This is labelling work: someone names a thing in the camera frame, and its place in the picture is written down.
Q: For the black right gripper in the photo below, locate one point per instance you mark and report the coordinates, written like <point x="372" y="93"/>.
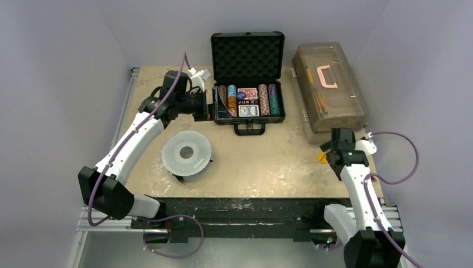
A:
<point x="333" y="147"/>

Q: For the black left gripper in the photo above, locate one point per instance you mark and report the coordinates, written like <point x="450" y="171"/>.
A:
<point x="220" y="112"/>

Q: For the yellow big blind button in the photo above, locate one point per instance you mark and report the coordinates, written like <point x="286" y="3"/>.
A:
<point x="322" y="158"/>

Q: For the blue small blind button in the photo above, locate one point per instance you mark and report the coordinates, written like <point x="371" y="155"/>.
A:
<point x="241" y="95"/>

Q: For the black poker set case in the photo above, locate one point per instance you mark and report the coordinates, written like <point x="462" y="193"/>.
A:
<point x="247" y="60"/>

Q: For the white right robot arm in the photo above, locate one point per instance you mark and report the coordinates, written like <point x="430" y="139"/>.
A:
<point x="368" y="237"/>

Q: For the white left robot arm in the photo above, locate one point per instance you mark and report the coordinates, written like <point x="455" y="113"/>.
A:
<point x="103" y="185"/>

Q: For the orange yellow chip stack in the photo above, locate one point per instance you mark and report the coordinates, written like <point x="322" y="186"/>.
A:
<point x="232" y="106"/>

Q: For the long brown chip stack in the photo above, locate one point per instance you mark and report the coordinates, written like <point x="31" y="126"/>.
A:
<point x="223" y="94"/>

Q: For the light blue chip stack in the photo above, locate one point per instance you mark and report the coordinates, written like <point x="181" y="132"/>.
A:
<point x="231" y="91"/>

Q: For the blue playing card deck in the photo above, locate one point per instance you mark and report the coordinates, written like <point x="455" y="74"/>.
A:
<point x="248" y="110"/>

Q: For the red dice row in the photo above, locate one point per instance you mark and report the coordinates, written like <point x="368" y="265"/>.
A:
<point x="248" y="102"/>

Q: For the red playing card deck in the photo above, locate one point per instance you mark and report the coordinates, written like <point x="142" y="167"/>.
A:
<point x="252" y="93"/>

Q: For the peach chip stack right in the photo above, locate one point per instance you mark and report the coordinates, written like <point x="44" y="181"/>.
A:
<point x="264" y="101"/>

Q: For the translucent plastic toolbox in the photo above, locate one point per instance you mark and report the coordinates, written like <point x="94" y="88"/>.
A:
<point x="330" y="93"/>

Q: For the dark green chip stack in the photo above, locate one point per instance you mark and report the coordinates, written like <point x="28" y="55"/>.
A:
<point x="273" y="100"/>

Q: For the white perforated cable spool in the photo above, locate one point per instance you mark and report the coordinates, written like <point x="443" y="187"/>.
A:
<point x="187" y="156"/>

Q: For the aluminium frame rail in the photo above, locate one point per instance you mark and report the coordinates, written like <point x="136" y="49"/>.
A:
<point x="392" y="215"/>

